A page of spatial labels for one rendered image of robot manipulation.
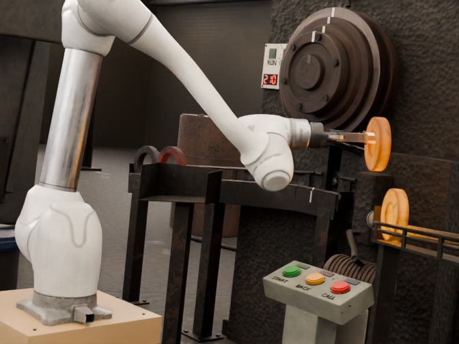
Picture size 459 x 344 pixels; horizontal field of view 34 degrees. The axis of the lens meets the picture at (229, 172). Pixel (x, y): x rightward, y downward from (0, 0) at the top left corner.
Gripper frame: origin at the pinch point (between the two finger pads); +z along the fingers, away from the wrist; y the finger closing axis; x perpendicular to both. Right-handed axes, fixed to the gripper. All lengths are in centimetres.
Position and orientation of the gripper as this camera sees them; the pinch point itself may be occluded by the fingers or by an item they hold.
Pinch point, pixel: (377, 138)
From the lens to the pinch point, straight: 218.2
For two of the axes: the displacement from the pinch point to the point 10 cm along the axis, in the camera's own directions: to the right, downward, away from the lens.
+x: 0.5, -9.9, -0.9
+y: 1.0, 0.9, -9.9
